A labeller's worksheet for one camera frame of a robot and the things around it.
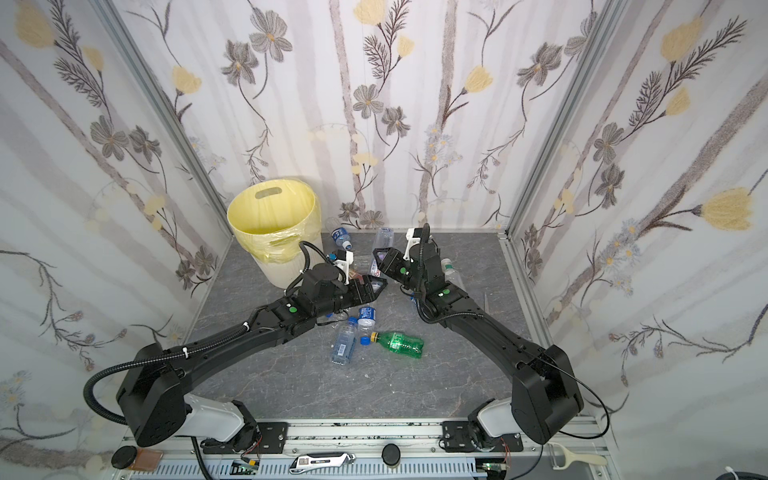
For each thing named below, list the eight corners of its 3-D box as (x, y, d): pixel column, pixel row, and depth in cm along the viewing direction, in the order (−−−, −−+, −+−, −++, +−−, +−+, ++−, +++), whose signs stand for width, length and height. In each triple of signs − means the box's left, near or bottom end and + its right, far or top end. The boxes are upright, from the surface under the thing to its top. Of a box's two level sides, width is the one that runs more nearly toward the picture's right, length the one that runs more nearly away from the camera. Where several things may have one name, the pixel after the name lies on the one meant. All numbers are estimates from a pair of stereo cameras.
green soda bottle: (370, 348, 91) (369, 341, 87) (373, 335, 94) (373, 327, 90) (421, 360, 89) (423, 353, 85) (423, 346, 92) (425, 338, 87)
